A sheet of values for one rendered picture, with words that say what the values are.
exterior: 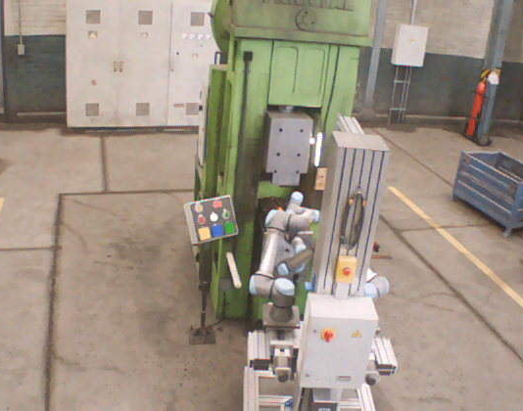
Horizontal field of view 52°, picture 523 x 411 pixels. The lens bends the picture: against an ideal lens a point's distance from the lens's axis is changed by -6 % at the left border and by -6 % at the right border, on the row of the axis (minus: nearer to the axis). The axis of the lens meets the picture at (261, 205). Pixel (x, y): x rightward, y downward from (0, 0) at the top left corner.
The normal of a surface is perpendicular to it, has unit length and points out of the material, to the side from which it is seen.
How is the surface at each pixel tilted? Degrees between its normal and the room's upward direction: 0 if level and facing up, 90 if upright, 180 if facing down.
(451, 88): 91
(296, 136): 90
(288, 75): 90
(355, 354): 88
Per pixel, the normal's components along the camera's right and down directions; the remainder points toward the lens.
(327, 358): 0.01, 0.42
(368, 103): 0.27, 0.42
